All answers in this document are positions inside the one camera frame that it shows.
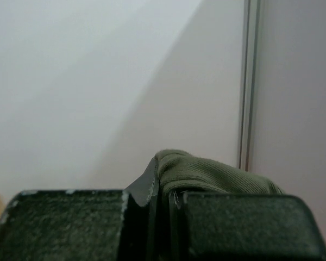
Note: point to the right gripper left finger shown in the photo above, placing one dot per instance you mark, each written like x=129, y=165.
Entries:
x=83, y=224

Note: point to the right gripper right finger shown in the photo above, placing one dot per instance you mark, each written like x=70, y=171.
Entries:
x=213, y=226

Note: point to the olive green shorts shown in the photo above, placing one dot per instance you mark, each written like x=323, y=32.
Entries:
x=178, y=169

